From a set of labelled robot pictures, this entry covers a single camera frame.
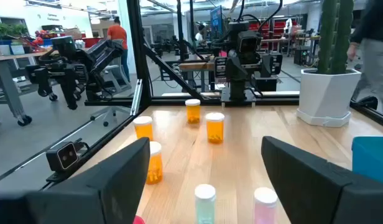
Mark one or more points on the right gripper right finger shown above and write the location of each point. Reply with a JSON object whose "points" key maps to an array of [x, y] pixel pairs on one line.
{"points": [[319, 196]]}

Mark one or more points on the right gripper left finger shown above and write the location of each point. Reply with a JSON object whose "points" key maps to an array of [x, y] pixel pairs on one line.
{"points": [[85, 202]]}

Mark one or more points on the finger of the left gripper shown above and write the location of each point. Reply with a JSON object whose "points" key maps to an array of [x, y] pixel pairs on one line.
{"points": [[267, 66], [235, 71]]}

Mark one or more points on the pink pill bottle white cap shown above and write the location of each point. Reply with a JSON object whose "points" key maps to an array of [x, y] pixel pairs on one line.
{"points": [[265, 207]]}

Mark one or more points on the orange pill bottle white cap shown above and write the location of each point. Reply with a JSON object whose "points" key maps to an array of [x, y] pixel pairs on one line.
{"points": [[215, 130], [193, 115], [156, 165], [144, 129]]}

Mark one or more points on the teal pill bottle white cap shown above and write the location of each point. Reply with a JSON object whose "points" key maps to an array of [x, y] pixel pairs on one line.
{"points": [[205, 205]]}

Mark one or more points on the background black robot arm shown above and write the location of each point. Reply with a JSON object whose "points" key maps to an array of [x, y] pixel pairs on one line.
{"points": [[70, 71]]}

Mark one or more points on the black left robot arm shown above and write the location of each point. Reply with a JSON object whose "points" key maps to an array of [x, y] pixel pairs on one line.
{"points": [[238, 91]]}

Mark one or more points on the blue plastic bin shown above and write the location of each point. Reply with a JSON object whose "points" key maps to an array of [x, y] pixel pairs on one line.
{"points": [[371, 158]]}

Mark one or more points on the wooden workbench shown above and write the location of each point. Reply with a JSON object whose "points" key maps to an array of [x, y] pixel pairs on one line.
{"points": [[194, 66]]}

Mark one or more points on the person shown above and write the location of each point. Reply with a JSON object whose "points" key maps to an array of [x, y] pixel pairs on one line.
{"points": [[199, 36], [117, 34], [376, 62]]}

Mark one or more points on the red storage shelving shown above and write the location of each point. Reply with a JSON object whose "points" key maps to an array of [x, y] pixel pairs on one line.
{"points": [[277, 26]]}

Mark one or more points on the blue screen monitor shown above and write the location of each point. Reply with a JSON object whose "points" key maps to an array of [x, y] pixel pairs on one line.
{"points": [[216, 21]]}

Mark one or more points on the white faceted plant pot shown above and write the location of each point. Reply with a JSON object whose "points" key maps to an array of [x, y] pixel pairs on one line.
{"points": [[325, 96]]}

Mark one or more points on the green cactus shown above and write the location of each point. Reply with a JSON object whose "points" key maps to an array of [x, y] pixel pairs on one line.
{"points": [[328, 37]]}

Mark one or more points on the grey office chair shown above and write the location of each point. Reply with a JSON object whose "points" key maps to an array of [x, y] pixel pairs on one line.
{"points": [[117, 77]]}

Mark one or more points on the grey-legged wooden table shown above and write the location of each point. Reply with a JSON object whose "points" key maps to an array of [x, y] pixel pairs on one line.
{"points": [[9, 90]]}

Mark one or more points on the green potted plants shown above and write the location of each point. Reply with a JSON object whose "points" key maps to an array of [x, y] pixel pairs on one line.
{"points": [[8, 29]]}

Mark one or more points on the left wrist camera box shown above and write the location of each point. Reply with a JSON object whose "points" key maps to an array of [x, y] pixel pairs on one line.
{"points": [[248, 44]]}

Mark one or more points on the black table-level camera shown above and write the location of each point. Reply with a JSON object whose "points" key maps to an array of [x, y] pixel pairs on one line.
{"points": [[62, 157]]}

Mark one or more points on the black aluminium table frame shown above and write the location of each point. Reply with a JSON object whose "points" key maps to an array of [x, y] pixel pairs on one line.
{"points": [[140, 62]]}

